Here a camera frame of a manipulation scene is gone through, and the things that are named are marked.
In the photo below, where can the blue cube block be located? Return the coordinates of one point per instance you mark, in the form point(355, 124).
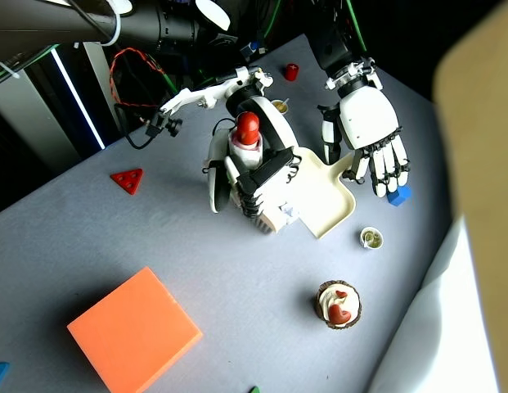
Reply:
point(398, 196)

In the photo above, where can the cream plastic dustpan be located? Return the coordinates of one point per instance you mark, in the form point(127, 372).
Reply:
point(327, 204)

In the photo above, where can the green block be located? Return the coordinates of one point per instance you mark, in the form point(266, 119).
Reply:
point(254, 389)

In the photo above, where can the small bowl of green soup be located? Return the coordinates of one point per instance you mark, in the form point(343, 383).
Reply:
point(371, 238)

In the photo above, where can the toy cupcake with red hearts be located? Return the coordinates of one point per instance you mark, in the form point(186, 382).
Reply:
point(339, 305)

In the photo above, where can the tan board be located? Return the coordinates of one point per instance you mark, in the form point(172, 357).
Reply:
point(478, 143)

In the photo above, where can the white backdrop cloth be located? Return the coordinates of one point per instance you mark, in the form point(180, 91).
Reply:
point(441, 319)

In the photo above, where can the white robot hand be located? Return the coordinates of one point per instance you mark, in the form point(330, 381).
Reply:
point(278, 127)
point(368, 118)

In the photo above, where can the grey table cloth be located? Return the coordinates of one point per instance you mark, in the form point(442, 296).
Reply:
point(237, 278)

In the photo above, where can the orange box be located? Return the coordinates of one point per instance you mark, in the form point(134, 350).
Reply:
point(135, 327)

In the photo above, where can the pale blue paper ball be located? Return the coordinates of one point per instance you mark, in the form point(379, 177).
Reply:
point(289, 210)

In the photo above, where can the small bowl of yellow soup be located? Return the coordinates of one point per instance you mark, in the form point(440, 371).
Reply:
point(280, 107)

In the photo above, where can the red triangle block with holes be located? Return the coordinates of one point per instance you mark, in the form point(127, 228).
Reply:
point(127, 180)

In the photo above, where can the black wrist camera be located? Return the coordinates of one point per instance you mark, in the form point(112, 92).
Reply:
point(163, 123)

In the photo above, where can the red cylinder block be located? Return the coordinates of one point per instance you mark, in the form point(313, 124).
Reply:
point(291, 72)

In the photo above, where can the dark grey pole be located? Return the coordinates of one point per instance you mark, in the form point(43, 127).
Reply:
point(41, 24)

